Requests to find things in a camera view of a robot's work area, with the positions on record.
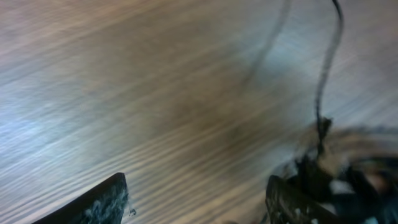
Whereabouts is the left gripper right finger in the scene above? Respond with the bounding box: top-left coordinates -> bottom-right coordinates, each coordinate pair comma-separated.
265,175 -> 342,224

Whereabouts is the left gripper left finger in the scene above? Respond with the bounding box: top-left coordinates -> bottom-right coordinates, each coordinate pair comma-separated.
34,172 -> 128,224

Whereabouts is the black usb cable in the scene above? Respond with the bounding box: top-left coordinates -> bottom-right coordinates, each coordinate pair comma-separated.
270,0 -> 398,224

